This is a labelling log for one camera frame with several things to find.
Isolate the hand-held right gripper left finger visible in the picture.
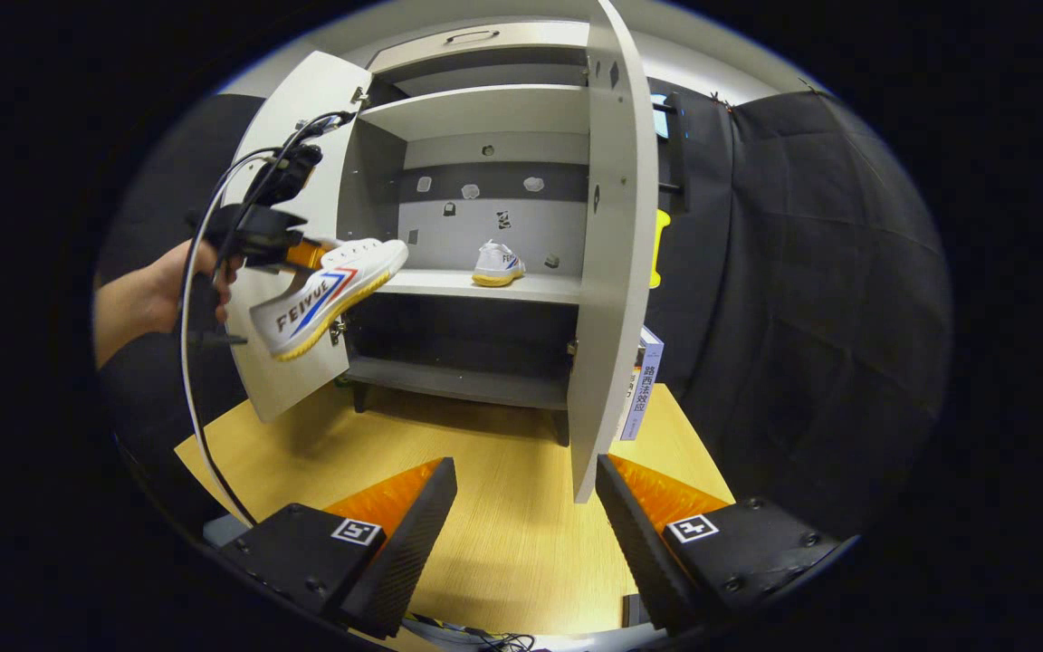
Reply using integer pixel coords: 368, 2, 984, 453
218, 456, 459, 640

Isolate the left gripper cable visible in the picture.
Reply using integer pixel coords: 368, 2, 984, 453
179, 113, 350, 528

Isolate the white canvas shoe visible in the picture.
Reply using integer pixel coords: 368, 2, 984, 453
471, 239, 528, 289
249, 236, 410, 364

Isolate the white shoe cabinet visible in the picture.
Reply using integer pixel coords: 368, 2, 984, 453
336, 18, 595, 447

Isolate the bundle of cables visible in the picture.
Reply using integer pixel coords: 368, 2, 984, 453
399, 614, 541, 652

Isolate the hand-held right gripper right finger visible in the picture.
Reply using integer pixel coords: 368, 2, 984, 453
595, 454, 848, 635

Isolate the white cabinet drawer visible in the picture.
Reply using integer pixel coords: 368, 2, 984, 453
366, 20, 591, 76

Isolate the white book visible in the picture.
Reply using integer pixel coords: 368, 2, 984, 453
617, 326, 665, 443

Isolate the white shoe cabinet door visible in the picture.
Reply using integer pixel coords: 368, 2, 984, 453
567, 0, 691, 504
223, 50, 374, 426

